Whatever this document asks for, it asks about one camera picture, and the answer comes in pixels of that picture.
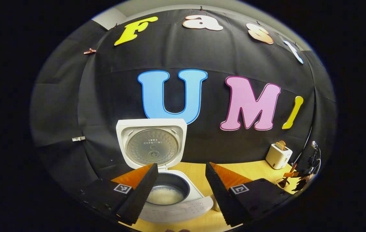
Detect white rice cooker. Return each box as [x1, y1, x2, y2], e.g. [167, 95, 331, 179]
[116, 118, 214, 223]

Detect clear box of rice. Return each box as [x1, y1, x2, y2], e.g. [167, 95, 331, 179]
[213, 193, 222, 212]

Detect white toaster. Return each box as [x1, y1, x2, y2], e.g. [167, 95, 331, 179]
[266, 144, 293, 170]

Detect toaster power cable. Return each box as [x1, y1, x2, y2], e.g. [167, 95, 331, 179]
[294, 127, 313, 165]

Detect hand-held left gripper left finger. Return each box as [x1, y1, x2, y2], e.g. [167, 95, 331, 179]
[73, 163, 159, 226]

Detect black backdrop cloth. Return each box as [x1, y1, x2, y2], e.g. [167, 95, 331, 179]
[30, 8, 337, 194]

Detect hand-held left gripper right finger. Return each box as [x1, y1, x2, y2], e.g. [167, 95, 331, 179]
[205, 162, 301, 227]

